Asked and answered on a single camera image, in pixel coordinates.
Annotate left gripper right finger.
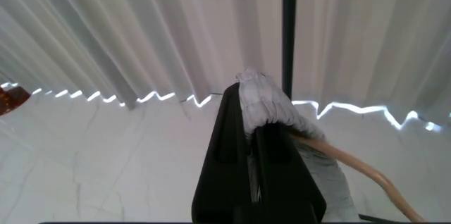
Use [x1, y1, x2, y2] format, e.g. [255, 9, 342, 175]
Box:
[254, 121, 328, 224]

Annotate pink clothes hanger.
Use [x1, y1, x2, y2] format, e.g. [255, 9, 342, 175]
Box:
[290, 132, 428, 223]

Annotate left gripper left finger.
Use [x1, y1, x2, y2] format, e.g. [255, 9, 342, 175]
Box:
[191, 82, 254, 224]

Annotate black clothes rack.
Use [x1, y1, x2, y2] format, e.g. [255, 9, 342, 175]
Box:
[280, 0, 299, 101]

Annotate pale grey shorts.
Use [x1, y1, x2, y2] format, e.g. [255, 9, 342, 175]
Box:
[235, 67, 361, 222]

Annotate white curtain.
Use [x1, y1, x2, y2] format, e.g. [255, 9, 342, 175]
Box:
[0, 0, 451, 133]

